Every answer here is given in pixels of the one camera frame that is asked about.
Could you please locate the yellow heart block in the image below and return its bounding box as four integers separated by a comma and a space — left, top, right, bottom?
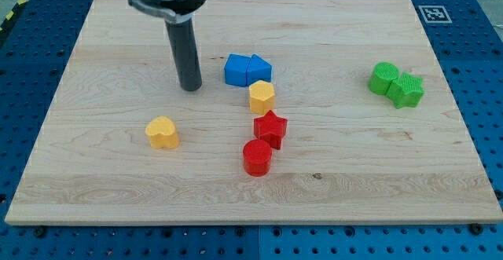
145, 116, 180, 149

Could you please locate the white fiducial marker tag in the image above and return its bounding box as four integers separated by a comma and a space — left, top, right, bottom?
418, 5, 452, 24

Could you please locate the red cylinder block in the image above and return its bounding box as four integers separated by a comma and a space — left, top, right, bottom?
243, 139, 273, 177

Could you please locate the green star block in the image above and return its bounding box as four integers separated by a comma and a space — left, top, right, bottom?
385, 71, 424, 108

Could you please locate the yellow hexagon block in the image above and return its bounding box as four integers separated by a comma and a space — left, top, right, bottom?
248, 80, 275, 115

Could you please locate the green cylinder block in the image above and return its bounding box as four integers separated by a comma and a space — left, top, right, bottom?
369, 62, 399, 95

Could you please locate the wooden board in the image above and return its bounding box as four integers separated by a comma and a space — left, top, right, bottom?
6, 0, 502, 225

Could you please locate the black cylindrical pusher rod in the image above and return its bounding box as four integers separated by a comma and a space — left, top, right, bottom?
166, 19, 202, 91

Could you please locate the red star block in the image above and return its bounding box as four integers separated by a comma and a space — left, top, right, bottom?
253, 110, 288, 150

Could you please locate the blue cube block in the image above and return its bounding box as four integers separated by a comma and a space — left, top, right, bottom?
224, 53, 251, 87

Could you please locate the blue pentagon block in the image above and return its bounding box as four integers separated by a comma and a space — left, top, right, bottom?
246, 54, 272, 86

